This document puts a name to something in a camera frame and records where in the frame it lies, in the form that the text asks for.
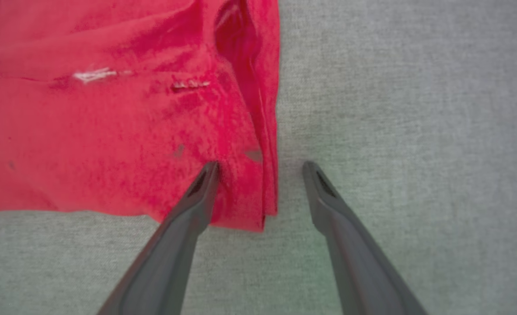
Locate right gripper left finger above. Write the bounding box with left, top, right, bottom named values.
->
left=97, top=161, right=220, bottom=315

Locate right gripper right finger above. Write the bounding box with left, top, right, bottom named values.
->
left=302, top=161, right=428, bottom=315

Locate red and white jersey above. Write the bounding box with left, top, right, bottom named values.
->
left=0, top=0, right=281, bottom=233

